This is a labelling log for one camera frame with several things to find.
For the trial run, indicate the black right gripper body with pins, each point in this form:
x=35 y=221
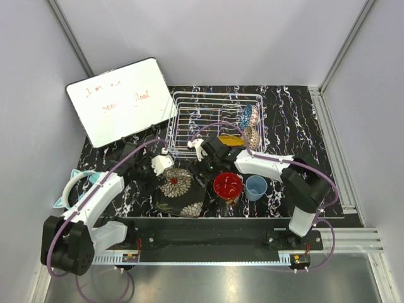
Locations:
x=207 y=166

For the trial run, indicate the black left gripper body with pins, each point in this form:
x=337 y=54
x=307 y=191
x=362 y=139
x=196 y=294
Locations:
x=146 y=174

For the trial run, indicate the yellow round plate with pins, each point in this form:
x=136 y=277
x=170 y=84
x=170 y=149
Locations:
x=232 y=140

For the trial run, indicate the beige red patterned bowl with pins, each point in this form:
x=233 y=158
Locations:
x=252 y=137

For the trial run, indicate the white wire dish rack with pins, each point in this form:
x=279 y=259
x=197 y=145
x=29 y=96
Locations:
x=202 y=114

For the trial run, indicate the black floral square plate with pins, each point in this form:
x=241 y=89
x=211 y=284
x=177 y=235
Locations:
x=180 y=194

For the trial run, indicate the blue patterned bowl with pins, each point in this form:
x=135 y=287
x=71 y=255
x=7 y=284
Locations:
x=249 y=117

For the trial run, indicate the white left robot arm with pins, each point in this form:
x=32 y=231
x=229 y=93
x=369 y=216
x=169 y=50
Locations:
x=71 y=240

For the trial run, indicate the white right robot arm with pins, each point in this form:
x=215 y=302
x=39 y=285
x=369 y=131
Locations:
x=306 y=186

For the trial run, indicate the light blue plastic cup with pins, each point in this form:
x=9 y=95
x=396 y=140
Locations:
x=255 y=187

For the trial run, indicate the white whiteboard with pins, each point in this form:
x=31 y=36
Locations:
x=122 y=102

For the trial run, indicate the black marble mat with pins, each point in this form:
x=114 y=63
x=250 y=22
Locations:
x=293 y=128

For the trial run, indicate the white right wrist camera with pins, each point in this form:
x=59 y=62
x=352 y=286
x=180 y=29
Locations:
x=196 y=146

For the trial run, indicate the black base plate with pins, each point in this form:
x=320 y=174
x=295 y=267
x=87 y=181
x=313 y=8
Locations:
x=211 y=240

